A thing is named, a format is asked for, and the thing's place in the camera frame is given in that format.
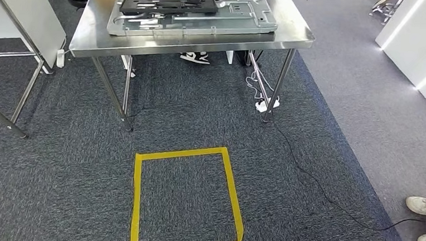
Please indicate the stamped silver metal panel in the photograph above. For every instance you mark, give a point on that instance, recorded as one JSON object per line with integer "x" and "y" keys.
{"x": 222, "y": 24}

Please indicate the white cube cabinet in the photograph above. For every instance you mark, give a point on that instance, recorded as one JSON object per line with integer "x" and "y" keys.
{"x": 38, "y": 12}

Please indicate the white lit display wall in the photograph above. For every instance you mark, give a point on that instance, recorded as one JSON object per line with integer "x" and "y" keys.
{"x": 417, "y": 43}

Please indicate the black plastic mounting plate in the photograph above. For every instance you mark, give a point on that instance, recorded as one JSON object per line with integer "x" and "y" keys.
{"x": 129, "y": 7}

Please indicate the chrome chair base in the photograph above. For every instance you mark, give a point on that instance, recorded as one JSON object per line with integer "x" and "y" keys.
{"x": 386, "y": 6}

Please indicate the yellow floor tape square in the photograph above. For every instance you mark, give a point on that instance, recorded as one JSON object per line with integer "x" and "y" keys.
{"x": 135, "y": 203}

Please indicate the stainless steel workbench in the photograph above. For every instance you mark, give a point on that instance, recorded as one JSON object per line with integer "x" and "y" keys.
{"x": 92, "y": 34}

